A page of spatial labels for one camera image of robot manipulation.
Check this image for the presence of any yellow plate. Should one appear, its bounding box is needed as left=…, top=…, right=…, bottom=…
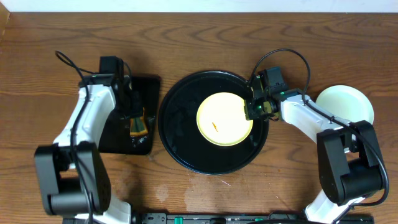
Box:
left=196, top=92, right=253, bottom=147

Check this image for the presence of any orange green sponge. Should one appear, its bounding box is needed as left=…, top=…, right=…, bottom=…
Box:
left=130, top=110, right=149, bottom=136

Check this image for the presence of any black rectangular tray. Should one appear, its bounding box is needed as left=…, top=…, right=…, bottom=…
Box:
left=99, top=74, right=160, bottom=155

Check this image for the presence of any light green plate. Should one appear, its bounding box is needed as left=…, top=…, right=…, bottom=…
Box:
left=316, top=85, right=374, bottom=124

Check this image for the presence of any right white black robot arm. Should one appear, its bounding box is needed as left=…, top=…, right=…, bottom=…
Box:
left=244, top=71, right=390, bottom=223

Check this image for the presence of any black round tray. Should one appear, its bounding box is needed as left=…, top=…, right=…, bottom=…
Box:
left=158, top=70, right=269, bottom=175

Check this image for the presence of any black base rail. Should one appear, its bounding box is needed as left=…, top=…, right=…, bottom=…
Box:
left=62, top=212, right=375, bottom=224

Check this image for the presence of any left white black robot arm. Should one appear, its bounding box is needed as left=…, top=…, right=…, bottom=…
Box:
left=34, top=66, right=149, bottom=223

